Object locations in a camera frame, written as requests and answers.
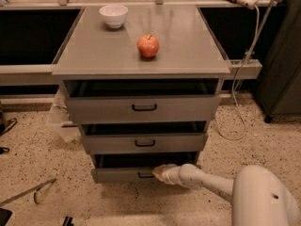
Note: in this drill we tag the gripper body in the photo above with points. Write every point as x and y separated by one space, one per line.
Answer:
168 174

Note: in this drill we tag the grey bottom drawer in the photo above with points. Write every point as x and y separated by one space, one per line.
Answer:
135 167

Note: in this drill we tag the grey drawer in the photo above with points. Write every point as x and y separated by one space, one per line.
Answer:
137 100
135 167
153 137

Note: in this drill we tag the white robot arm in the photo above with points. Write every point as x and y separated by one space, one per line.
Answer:
257 197

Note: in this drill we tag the grey middle drawer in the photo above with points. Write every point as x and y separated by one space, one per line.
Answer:
153 137

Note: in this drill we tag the grey drawer cabinet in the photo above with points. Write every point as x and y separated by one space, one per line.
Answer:
186 49

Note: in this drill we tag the grey top drawer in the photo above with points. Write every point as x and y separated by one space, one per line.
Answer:
137 100

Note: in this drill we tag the clear plastic bag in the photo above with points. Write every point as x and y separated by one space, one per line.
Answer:
60 120

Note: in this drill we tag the red apple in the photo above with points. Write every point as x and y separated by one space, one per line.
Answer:
148 46

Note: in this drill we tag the metal rod on floor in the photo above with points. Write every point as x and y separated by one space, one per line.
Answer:
30 190

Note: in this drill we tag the dark cabinet at right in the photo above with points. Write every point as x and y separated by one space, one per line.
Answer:
279 87

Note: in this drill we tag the white ceramic bowl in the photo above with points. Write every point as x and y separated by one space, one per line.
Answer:
114 16

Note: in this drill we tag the grey metal frame rail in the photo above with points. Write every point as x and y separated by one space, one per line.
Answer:
251 70

